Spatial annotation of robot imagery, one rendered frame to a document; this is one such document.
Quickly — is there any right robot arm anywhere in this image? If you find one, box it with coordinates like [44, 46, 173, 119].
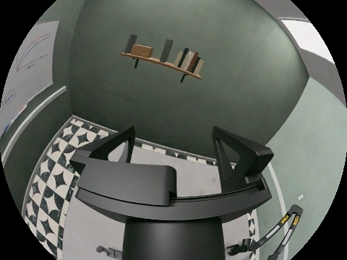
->
[239, 204, 304, 260]

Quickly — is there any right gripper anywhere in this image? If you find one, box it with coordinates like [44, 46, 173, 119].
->
[226, 245, 241, 256]

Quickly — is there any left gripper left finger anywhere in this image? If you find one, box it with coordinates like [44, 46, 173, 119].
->
[73, 126, 136, 163]

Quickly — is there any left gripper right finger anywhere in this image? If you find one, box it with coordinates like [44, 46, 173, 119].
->
[212, 126, 274, 193]

